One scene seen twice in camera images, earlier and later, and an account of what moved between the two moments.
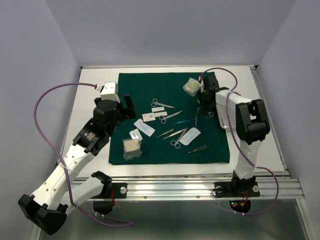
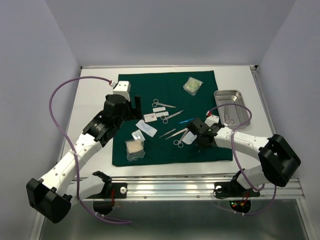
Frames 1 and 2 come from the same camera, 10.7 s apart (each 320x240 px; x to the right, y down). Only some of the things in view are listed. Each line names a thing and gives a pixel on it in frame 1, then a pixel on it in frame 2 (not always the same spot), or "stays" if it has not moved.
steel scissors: [163, 119] stays
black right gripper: [205, 105] → [199, 144]
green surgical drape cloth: [170, 127] stays
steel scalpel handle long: [174, 134] stays
